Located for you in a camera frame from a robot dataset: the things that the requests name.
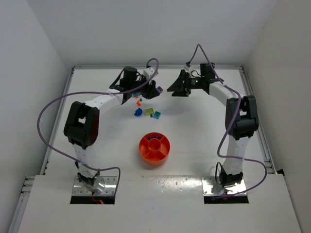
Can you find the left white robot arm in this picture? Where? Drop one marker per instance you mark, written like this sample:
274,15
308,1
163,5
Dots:
82,124

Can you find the orange round divided container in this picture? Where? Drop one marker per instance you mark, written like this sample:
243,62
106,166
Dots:
154,152

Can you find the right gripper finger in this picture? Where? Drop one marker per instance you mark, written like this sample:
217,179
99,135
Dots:
180,82
183,93

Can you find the lime green lego brick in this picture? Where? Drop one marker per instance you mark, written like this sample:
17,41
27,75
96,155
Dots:
149,111

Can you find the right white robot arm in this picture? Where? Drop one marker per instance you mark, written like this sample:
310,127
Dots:
241,117

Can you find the teal square lego brick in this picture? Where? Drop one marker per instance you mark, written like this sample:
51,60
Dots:
156,115

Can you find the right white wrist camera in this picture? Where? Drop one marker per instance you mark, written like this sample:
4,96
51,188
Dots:
189,69

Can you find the metal base plate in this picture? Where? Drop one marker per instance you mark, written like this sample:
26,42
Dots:
103,186
211,188

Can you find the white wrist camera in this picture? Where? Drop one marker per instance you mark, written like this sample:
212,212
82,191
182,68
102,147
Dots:
189,69
148,72

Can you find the teal long lego brick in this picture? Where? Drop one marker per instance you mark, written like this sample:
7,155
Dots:
136,94

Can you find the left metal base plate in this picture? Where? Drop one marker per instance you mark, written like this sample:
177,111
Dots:
103,186

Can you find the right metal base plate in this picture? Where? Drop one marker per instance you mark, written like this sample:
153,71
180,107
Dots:
211,188

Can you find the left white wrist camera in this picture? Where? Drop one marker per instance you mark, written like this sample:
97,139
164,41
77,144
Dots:
148,72

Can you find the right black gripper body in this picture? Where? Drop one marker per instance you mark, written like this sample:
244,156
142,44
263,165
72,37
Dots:
187,83

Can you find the blue round lego piece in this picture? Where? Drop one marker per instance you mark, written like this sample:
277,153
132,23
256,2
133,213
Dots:
138,112

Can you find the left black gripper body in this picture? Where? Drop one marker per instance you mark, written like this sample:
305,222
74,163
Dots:
148,90

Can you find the purple lego brick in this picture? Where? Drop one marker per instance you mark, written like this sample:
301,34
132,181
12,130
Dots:
159,89

